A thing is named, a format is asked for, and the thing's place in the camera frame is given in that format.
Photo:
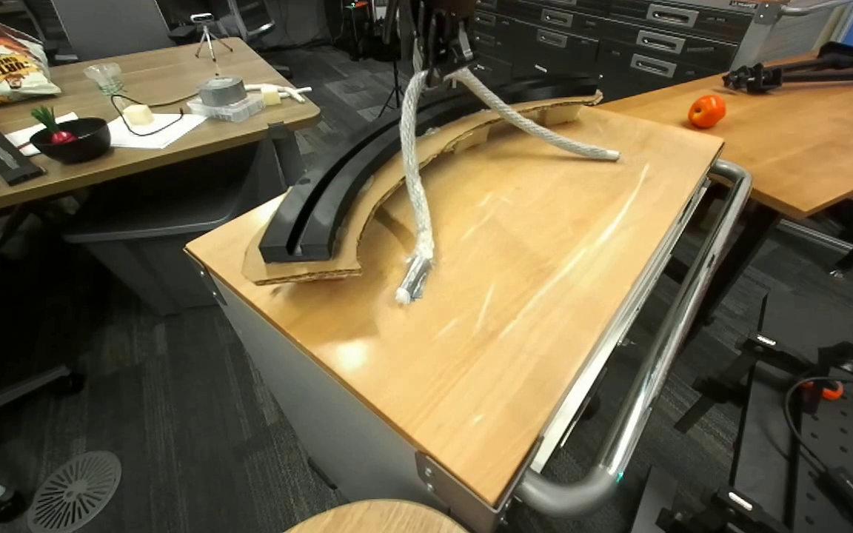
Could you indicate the grey cart cabinet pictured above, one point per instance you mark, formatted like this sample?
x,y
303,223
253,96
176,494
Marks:
x,y
388,403

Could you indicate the black tool on desk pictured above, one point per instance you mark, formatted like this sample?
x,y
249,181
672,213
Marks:
x,y
832,64

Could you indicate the chrome cart handle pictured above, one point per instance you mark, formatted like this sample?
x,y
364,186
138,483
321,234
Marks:
x,y
611,465

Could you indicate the black bowl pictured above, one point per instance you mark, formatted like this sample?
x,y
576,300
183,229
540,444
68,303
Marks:
x,y
75,141

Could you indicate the wooden desk right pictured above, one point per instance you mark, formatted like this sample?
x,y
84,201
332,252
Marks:
x,y
795,144

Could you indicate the grey round device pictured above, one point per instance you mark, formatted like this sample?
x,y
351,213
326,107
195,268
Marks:
x,y
223,98

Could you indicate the white floor fan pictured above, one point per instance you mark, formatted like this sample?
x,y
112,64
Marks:
x,y
75,493

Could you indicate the chips bag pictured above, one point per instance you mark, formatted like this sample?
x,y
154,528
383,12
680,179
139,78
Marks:
x,y
24,65

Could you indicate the office chair base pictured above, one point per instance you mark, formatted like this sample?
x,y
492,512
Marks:
x,y
53,379

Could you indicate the grey drawer cabinet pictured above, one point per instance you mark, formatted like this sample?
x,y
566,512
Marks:
x,y
638,46

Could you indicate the round wooden stool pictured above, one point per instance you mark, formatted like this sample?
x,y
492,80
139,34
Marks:
x,y
379,517

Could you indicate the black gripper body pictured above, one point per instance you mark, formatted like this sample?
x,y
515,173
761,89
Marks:
x,y
438,34

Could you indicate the curved black board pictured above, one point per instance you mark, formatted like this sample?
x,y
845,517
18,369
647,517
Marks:
x,y
312,218

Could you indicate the orange ball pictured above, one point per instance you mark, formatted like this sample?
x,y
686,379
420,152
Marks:
x,y
706,109

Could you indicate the black stand with orange clamp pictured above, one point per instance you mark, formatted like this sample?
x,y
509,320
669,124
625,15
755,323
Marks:
x,y
795,443

